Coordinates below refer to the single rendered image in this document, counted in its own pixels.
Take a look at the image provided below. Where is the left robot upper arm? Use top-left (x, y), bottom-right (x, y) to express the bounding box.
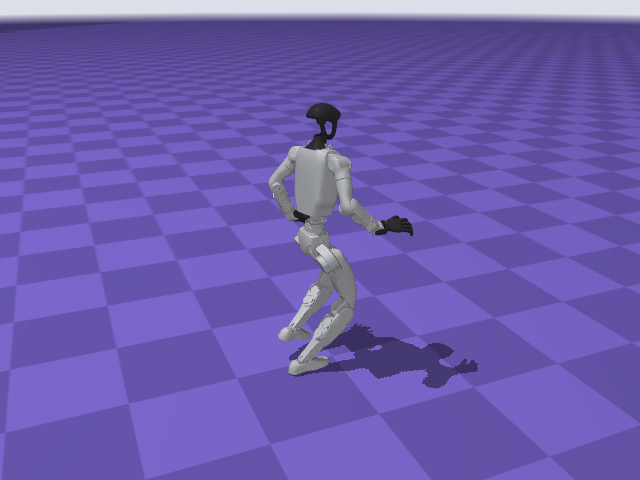
top-left (268, 146), bottom-right (301, 194)

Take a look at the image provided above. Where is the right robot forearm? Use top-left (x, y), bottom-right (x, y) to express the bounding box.
top-left (351, 199), bottom-right (385, 236)

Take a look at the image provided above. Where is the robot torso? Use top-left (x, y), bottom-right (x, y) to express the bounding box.
top-left (294, 140), bottom-right (340, 259)

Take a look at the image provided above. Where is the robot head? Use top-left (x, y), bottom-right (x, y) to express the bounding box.
top-left (304, 103), bottom-right (341, 150)

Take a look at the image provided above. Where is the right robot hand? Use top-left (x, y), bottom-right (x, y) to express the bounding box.
top-left (375, 215), bottom-right (413, 236)

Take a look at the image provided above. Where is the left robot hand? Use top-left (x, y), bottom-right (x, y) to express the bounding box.
top-left (293, 210), bottom-right (310, 224)

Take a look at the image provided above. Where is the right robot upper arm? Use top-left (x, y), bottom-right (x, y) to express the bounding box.
top-left (328, 153), bottom-right (356, 217)

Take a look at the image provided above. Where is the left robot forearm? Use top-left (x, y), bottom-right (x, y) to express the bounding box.
top-left (273, 187), bottom-right (299, 221)

